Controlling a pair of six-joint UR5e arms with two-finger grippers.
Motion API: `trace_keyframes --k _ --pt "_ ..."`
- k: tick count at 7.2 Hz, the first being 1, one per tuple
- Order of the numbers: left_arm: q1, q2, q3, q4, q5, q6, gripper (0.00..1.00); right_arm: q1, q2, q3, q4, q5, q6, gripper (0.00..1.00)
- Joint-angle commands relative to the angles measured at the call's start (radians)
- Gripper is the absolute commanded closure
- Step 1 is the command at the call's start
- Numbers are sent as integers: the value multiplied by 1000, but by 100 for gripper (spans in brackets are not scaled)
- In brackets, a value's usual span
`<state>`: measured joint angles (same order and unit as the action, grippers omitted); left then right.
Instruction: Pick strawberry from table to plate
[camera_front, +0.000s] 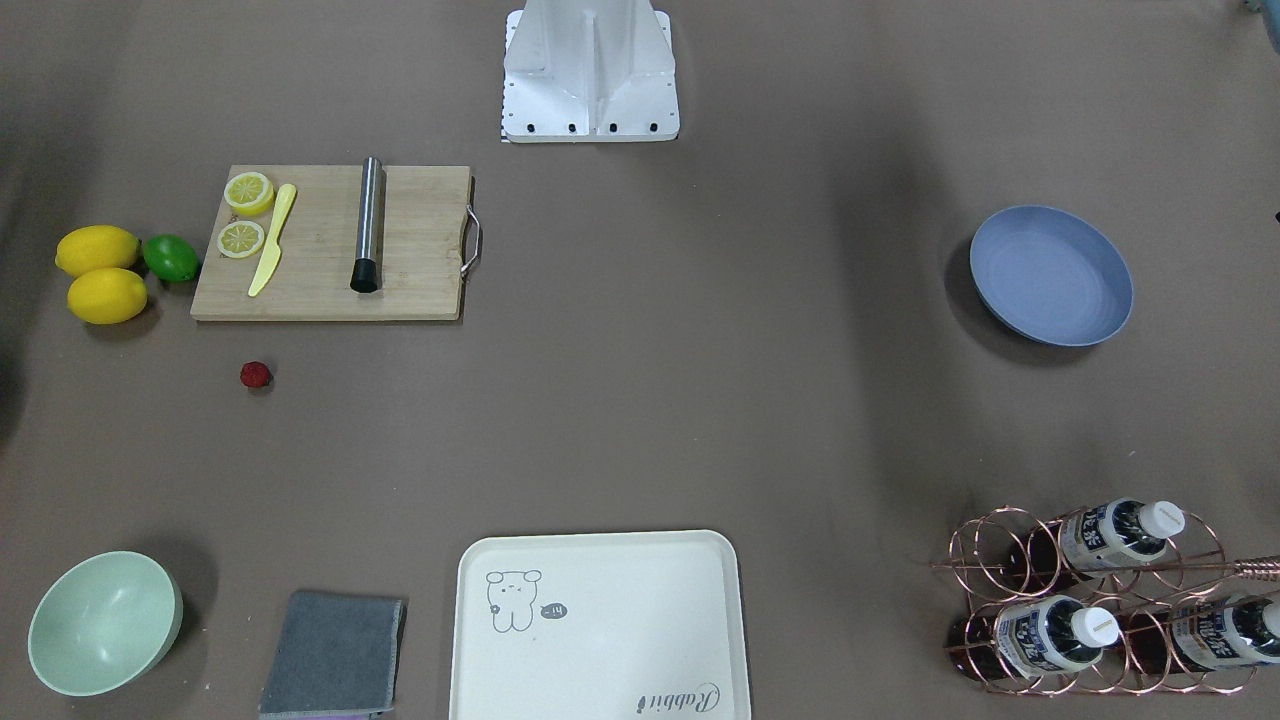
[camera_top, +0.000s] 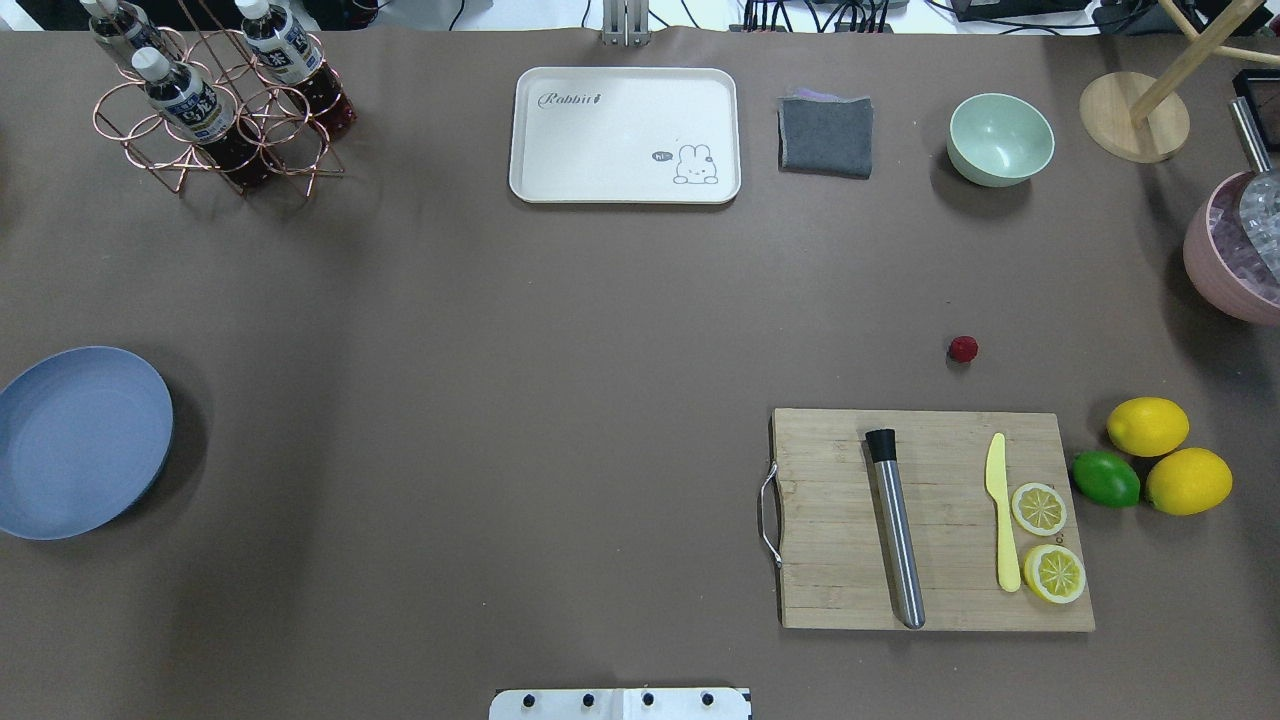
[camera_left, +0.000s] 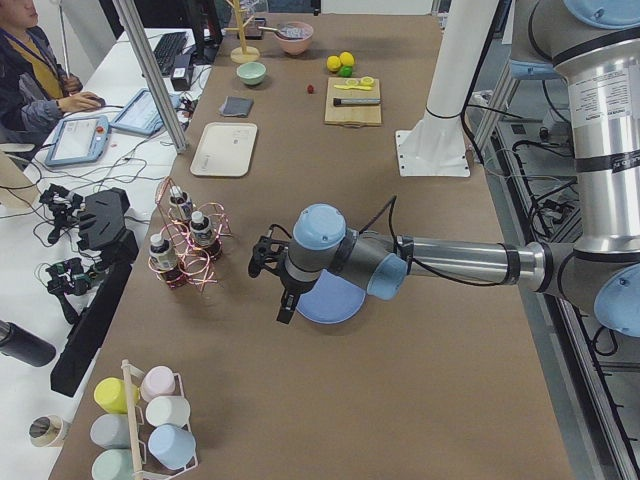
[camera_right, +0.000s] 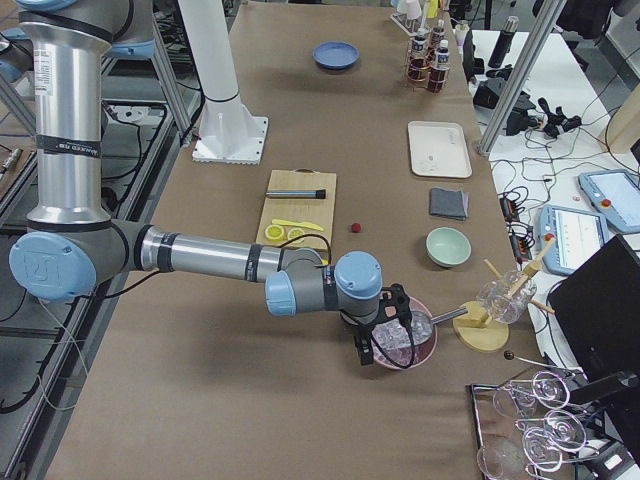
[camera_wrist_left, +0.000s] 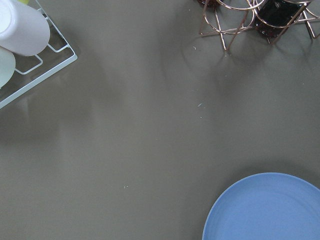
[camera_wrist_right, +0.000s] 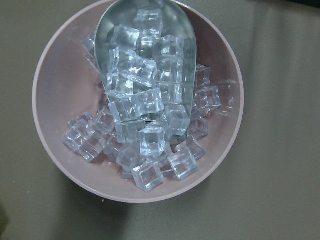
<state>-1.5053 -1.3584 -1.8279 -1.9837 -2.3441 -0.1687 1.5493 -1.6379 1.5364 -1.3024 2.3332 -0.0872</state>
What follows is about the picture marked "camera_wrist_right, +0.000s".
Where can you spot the clear ice cube left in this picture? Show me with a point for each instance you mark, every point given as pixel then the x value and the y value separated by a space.
pixel 84 140

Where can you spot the clear ice cube right front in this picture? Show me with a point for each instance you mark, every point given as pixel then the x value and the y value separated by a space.
pixel 183 164

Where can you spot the pink bowl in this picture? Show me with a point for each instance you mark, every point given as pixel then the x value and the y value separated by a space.
pixel 63 88

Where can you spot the clear ice cube centre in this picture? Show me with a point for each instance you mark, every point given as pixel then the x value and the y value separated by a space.
pixel 152 141

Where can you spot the metal ice scoop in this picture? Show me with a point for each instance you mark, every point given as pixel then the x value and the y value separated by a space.
pixel 146 52

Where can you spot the clear ice cube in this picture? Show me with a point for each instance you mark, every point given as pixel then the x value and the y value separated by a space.
pixel 152 141
pixel 183 164
pixel 148 176
pixel 84 140

